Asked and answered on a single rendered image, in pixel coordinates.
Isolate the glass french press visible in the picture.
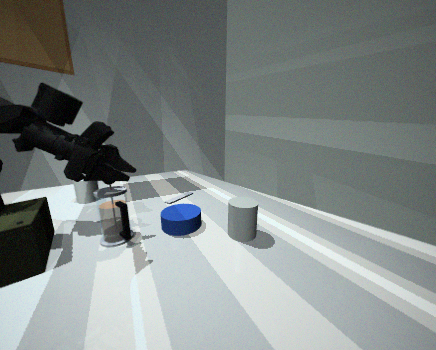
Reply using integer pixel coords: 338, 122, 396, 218
93, 181, 134, 248

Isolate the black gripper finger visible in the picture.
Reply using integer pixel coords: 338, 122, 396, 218
108, 149, 136, 173
84, 153, 130, 181

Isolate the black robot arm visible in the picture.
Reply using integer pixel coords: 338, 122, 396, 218
0, 83, 114, 154

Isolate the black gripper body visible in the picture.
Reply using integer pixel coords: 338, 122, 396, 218
51, 132, 117, 182

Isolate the blue short cylinder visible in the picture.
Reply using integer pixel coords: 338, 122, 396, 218
160, 204, 201, 236

